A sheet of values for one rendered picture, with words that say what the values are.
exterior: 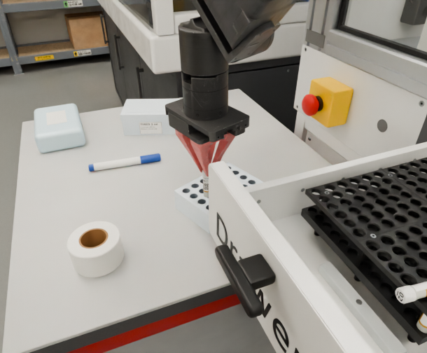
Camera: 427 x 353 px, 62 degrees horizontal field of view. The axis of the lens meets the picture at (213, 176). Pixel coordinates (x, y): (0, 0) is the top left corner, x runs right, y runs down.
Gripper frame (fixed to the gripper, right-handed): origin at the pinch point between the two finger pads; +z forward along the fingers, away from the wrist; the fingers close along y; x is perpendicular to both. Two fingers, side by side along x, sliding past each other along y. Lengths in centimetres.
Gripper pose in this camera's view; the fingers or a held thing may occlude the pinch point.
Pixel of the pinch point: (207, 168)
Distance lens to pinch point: 51.3
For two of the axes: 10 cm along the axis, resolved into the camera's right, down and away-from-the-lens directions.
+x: -7.7, 3.9, -5.1
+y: -6.4, -4.5, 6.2
